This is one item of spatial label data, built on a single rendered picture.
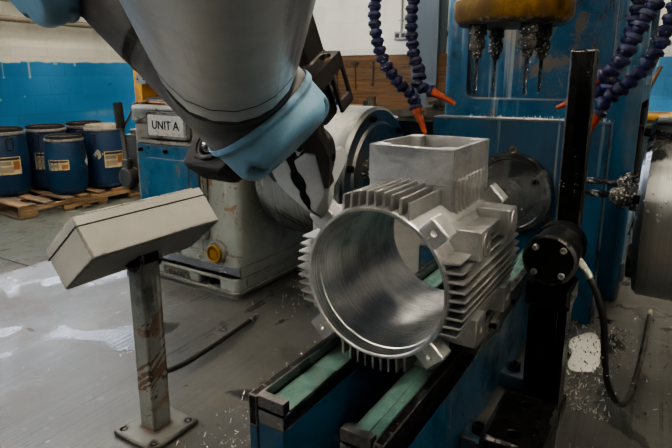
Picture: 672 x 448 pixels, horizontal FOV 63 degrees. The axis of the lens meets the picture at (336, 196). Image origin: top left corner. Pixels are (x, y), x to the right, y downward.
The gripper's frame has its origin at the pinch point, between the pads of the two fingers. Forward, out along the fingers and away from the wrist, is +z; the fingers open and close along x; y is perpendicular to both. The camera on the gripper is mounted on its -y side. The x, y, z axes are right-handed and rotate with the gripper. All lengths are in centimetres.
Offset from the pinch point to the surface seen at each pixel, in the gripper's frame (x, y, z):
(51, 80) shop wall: 560, 269, 148
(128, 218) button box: 17.5, -8.3, -3.3
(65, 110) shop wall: 561, 264, 183
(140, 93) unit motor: 72, 36, 10
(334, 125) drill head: 19.4, 32.3, 13.0
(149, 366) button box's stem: 18.1, -16.0, 13.2
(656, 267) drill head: -29.8, 22.1, 24.2
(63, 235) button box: 20.1, -13.7, -5.4
